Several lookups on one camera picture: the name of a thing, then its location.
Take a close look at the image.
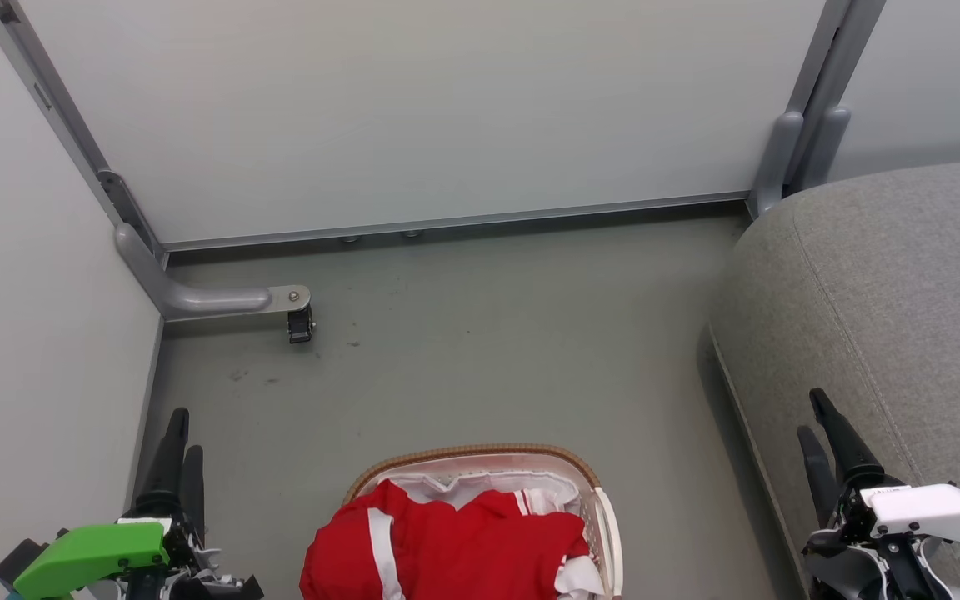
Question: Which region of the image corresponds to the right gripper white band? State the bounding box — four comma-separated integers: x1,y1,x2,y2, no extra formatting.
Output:
797,387,960,600

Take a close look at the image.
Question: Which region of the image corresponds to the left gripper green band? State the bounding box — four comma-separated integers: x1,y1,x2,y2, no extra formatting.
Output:
12,407,265,600

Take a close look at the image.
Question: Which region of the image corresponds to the red jersey with black number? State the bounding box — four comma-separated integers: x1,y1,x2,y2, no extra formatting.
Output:
299,479,606,600

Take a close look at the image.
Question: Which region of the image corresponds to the grey fabric sofa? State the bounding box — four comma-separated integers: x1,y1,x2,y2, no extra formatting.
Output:
709,158,960,600

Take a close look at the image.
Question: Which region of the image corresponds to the black caster wheel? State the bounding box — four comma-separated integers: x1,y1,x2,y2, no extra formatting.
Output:
287,304,317,345

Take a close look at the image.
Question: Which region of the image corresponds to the white laundry basket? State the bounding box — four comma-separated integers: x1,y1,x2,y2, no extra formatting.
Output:
342,443,624,600

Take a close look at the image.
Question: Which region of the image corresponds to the grey partition foot bracket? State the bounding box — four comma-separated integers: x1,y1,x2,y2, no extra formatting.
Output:
113,221,313,324

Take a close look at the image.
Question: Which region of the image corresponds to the grey double partition post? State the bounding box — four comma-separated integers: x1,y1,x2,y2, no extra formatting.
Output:
747,0,889,220

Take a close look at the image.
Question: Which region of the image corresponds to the grey partition post with hinge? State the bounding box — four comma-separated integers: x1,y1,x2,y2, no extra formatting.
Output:
0,0,169,269

